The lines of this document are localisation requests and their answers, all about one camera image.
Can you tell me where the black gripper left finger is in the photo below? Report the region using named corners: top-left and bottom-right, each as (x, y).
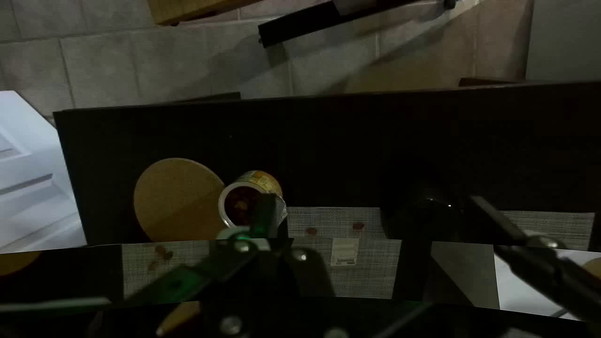
top-left (121, 194), bottom-right (288, 338)

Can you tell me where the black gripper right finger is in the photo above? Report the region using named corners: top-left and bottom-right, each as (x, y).
top-left (469, 196), bottom-right (601, 324)

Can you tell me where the small yellow tin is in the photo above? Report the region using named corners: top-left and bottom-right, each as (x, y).
top-left (217, 171), bottom-right (286, 230)

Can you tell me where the black side table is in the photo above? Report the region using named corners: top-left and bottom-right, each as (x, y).
top-left (0, 83), bottom-right (601, 338)

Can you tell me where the round cork coaster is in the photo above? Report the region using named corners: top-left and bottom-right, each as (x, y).
top-left (132, 158), bottom-right (223, 243)

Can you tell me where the white door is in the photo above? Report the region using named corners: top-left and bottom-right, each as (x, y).
top-left (0, 91), bottom-right (85, 254)

